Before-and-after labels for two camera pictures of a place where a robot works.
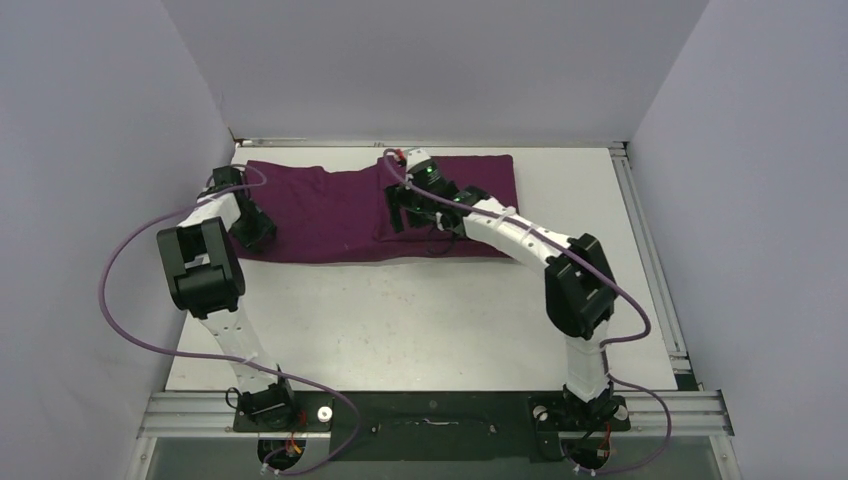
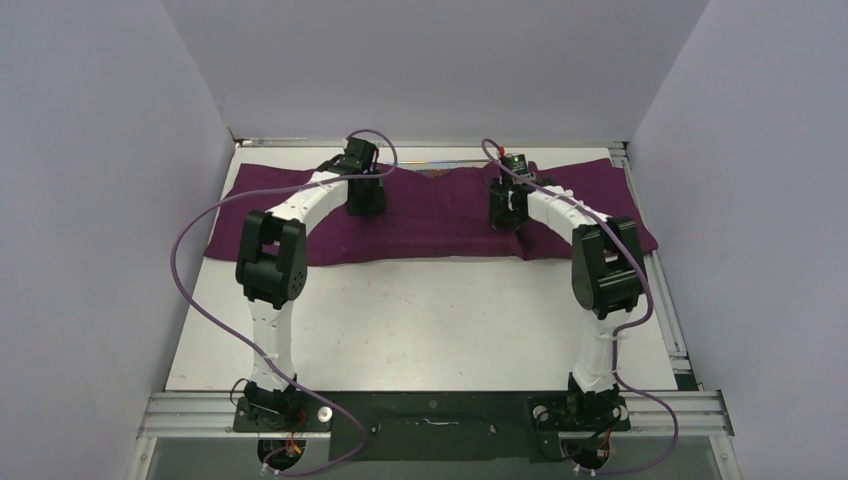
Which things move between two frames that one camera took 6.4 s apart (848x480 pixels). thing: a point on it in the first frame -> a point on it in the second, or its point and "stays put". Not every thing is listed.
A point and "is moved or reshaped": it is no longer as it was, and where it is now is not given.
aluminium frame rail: [213, 415] stays put
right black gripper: [400, 197] -> [497, 214]
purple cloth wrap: [323, 216] is moved or reshaped
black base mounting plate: [424, 426] stays put
